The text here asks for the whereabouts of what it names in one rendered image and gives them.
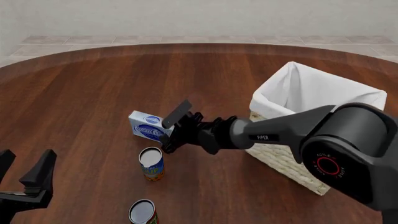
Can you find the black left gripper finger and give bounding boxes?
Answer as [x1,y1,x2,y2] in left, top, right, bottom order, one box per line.
[19,149,58,191]
[0,149,17,185]

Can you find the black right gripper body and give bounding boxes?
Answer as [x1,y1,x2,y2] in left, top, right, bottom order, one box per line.
[159,111,205,155]

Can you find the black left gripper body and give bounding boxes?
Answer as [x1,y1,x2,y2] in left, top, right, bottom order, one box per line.
[0,187,52,224]

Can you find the blue white cream cheese box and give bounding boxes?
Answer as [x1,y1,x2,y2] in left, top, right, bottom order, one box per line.
[128,110,174,144]

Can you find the woven basket with white liner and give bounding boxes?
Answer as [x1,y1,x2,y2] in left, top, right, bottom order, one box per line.
[244,60,388,197]

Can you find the soup can with blue label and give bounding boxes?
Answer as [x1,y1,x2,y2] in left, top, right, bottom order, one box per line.
[138,146,166,183]

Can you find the can with red label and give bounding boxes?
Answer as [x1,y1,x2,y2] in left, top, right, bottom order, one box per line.
[127,198,160,224]

